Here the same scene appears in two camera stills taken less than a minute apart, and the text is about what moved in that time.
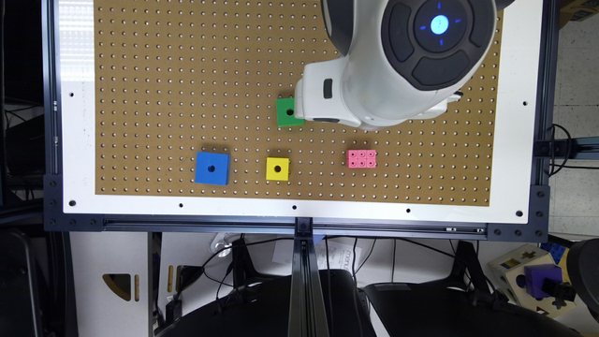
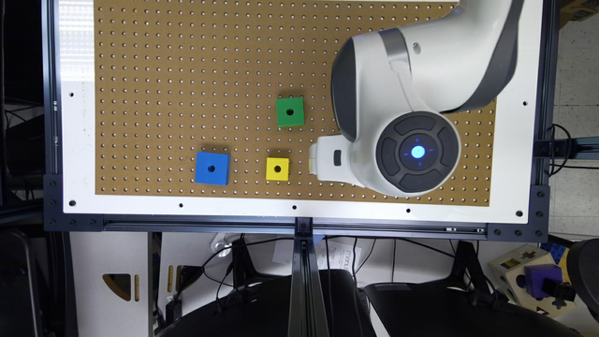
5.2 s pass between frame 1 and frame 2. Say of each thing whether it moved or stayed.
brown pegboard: stayed
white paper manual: stayed
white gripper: moved
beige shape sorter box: stayed
